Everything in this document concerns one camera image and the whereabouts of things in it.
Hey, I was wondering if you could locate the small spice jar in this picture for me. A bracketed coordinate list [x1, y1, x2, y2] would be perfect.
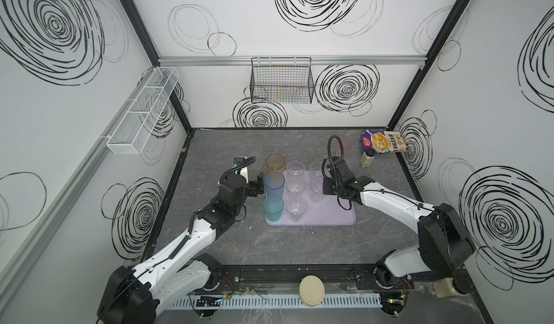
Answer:
[359, 149, 376, 168]

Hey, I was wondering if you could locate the snack bag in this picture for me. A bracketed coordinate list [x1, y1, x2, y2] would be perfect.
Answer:
[362, 129, 407, 154]

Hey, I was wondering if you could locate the lilac plastic tray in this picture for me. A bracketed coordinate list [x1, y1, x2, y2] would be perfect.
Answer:
[265, 171, 356, 227]

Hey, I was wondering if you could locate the yellow plastic cup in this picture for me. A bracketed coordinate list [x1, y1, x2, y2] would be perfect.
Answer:
[265, 154, 286, 173]

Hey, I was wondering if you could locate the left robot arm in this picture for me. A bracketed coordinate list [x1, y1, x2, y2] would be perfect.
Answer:
[97, 157, 264, 323]

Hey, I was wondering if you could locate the teal plastic cup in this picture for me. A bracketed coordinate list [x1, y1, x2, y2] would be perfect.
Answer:
[263, 195, 284, 222]

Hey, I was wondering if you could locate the white cable duct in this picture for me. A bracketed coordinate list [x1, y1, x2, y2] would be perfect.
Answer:
[169, 293, 382, 310]

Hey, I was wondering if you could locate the beige round lid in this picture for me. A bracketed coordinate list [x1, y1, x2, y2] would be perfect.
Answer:
[299, 275, 325, 306]

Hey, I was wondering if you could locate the black wire basket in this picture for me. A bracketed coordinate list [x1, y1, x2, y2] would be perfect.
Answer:
[249, 57, 315, 104]

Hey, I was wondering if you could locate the clear glass back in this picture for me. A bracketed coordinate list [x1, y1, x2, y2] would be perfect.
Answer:
[309, 177, 325, 203]

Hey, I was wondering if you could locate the jar with black lid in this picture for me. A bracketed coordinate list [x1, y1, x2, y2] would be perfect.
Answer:
[431, 277, 470, 299]

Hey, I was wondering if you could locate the clear faceted glass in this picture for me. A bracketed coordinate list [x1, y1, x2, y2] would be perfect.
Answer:
[286, 176, 306, 196]

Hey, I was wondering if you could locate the blue plastic cup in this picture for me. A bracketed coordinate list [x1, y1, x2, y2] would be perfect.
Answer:
[264, 172, 285, 198]

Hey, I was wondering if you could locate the white wire shelf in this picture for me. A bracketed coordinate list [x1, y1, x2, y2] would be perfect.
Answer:
[107, 67, 180, 155]

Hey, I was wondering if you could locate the black mounting rail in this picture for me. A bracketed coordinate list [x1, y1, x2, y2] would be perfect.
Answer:
[214, 263, 443, 292]

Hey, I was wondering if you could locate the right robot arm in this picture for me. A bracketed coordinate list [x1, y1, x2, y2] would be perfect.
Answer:
[321, 157, 476, 289]

